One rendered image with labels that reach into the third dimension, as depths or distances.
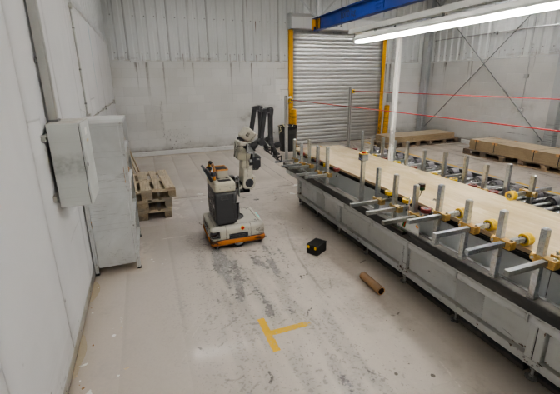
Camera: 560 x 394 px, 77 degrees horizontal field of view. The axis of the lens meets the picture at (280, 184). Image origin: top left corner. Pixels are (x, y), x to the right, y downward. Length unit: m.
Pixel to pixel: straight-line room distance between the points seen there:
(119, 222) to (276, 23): 8.13
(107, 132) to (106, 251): 1.23
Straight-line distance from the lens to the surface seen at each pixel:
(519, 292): 2.60
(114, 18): 10.20
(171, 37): 10.18
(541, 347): 2.96
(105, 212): 3.95
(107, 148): 3.78
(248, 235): 4.33
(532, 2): 2.82
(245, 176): 4.29
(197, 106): 10.20
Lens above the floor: 1.91
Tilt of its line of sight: 16 degrees down
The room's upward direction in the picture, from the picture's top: 1 degrees counter-clockwise
